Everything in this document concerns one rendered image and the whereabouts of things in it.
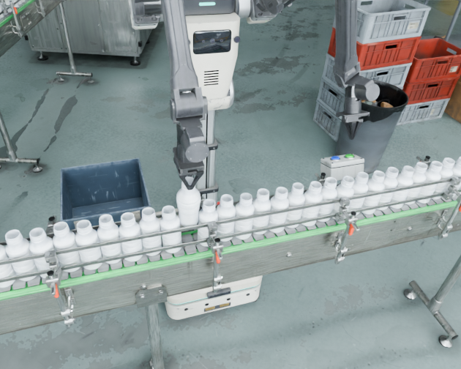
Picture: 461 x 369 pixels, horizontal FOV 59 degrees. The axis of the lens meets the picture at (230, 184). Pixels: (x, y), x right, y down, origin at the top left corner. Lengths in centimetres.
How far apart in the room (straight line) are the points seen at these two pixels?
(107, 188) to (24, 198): 143
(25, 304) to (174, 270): 43
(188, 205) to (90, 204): 81
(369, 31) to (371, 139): 80
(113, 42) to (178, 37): 387
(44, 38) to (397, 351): 442
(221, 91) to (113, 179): 59
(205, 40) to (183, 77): 60
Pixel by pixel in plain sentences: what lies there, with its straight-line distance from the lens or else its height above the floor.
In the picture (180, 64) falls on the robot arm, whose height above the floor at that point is 159.
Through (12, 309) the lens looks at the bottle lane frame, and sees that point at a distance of 137.
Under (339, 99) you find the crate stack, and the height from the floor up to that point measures 38.
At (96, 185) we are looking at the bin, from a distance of 183.
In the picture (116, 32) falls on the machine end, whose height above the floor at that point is 38.
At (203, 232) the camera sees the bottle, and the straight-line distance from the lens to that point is 126.
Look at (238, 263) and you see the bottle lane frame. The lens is 138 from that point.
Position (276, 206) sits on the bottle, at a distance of 129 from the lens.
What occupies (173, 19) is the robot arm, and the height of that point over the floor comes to 167.
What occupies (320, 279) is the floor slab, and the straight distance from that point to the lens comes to 259.
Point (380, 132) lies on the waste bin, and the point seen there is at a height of 43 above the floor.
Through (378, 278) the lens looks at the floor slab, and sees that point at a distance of 271.
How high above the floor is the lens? 198
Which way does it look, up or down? 40 degrees down
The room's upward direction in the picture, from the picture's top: 4 degrees clockwise
